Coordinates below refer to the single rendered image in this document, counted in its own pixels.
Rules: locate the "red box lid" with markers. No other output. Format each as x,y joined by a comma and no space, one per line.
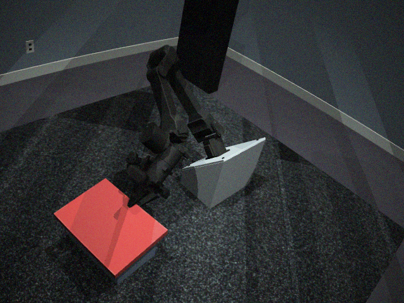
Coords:
113,233

